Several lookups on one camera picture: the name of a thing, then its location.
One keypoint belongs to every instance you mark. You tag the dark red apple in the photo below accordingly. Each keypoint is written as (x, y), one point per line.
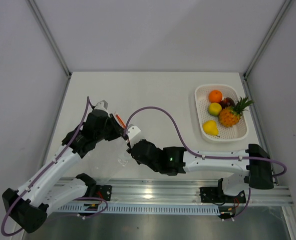
(227, 102)

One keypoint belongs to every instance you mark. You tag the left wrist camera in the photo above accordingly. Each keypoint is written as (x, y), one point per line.
(102, 105)

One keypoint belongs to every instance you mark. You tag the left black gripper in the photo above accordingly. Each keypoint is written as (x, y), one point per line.
(117, 130)

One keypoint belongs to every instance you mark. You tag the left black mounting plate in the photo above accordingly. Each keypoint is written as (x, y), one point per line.
(103, 192)

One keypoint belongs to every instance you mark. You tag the left aluminium frame post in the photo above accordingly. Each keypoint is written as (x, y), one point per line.
(36, 12)

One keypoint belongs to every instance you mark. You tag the yellow pear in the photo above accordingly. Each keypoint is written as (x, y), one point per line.
(210, 128)

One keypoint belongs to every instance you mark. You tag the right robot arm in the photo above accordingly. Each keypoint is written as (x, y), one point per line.
(249, 168)

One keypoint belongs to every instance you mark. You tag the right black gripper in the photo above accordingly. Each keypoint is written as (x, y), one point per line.
(143, 141)

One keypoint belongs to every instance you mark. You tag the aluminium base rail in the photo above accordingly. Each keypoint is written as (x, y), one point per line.
(151, 192)

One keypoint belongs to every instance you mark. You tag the white perforated basket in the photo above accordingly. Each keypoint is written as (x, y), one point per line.
(225, 135)

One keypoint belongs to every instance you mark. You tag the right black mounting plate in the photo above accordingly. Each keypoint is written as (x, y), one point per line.
(212, 195)

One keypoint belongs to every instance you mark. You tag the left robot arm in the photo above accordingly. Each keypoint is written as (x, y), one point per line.
(31, 204)

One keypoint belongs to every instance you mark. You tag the aluminium frame post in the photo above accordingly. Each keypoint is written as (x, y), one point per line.
(36, 12)
(277, 21)

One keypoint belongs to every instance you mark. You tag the right aluminium frame post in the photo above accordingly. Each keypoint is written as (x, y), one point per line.
(277, 21)

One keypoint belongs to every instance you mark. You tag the toy pineapple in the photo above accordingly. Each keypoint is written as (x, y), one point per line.
(231, 115)

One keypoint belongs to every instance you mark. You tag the black mounting plate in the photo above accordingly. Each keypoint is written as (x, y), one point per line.
(103, 192)
(212, 195)

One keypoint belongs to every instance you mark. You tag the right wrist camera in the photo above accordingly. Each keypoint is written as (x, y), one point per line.
(134, 135)

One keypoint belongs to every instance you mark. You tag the yellow green lemon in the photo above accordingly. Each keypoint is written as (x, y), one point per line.
(214, 109)

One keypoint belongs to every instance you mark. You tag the clear zip top bag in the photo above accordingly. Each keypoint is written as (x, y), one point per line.
(106, 159)

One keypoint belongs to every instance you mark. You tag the orange fruit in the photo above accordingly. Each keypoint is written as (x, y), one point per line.
(215, 96)

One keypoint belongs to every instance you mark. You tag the white slotted cable duct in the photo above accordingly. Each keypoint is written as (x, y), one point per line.
(155, 209)

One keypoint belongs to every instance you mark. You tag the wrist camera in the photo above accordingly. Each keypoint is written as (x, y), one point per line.
(134, 135)
(102, 105)

